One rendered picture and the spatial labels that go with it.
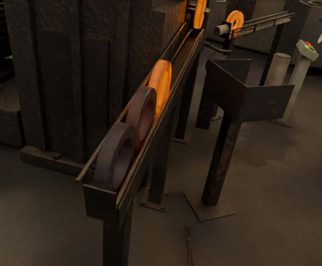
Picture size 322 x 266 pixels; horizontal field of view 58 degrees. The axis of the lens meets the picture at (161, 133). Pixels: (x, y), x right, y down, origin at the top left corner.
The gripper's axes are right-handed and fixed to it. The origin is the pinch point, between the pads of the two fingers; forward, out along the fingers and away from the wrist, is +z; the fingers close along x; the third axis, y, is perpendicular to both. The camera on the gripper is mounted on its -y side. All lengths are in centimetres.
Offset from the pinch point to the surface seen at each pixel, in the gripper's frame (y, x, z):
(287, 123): 24, 1, 61
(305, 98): 47, 66, 54
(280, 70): -8.3, -2.5, 28.2
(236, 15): -57, -15, 11
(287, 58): -9.5, -1.2, 19.2
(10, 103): -142, -99, 96
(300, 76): 7.1, 2.5, 25.7
